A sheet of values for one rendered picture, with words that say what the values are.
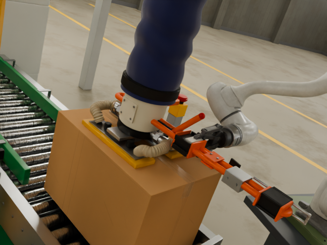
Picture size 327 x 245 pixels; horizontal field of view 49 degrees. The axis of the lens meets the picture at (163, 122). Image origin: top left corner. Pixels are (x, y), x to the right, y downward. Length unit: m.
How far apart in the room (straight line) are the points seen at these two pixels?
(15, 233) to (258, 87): 1.17
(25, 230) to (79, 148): 0.39
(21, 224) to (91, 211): 0.31
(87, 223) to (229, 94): 0.77
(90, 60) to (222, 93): 3.01
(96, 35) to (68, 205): 2.96
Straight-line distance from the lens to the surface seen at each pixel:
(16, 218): 1.65
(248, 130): 1.49
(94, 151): 1.37
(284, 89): 1.52
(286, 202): 1.13
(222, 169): 1.18
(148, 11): 1.25
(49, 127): 2.32
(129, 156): 1.30
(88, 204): 1.47
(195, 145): 1.23
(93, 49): 4.34
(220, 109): 1.51
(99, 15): 4.25
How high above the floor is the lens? 1.64
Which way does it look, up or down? 23 degrees down
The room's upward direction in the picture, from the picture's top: 18 degrees clockwise
